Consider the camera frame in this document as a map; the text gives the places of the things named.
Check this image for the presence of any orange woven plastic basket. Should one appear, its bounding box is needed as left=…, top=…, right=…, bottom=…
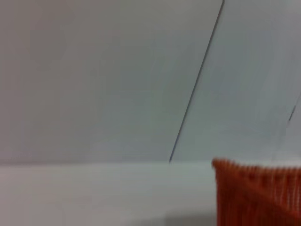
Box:
left=212, top=158, right=301, bottom=226

